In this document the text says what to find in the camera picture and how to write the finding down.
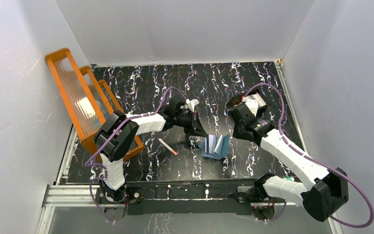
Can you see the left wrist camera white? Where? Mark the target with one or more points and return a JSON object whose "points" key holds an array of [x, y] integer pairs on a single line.
{"points": [[191, 104]]}

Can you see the white striped credit card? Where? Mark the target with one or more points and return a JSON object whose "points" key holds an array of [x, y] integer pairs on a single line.
{"points": [[210, 142]]}

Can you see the blue leather card holder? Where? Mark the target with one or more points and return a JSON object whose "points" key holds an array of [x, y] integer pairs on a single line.
{"points": [[221, 147]]}

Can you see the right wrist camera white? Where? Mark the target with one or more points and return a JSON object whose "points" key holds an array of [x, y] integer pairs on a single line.
{"points": [[252, 105]]}

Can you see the white pink pen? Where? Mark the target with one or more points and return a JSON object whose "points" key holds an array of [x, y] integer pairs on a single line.
{"points": [[167, 147]]}

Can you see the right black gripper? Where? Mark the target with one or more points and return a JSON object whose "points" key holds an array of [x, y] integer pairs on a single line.
{"points": [[235, 133]]}

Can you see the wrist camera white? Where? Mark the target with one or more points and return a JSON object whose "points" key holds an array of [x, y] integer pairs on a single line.
{"points": [[252, 105], [191, 104]]}

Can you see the black card box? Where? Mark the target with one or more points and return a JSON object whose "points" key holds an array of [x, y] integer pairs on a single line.
{"points": [[256, 95]]}

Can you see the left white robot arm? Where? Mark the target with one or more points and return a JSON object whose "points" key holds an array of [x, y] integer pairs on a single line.
{"points": [[116, 135]]}

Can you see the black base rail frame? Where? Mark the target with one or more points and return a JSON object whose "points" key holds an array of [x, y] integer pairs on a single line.
{"points": [[237, 196]]}

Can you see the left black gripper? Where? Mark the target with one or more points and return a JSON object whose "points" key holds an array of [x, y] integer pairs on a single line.
{"points": [[194, 124]]}

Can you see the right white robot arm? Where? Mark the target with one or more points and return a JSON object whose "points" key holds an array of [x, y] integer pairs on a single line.
{"points": [[300, 168]]}

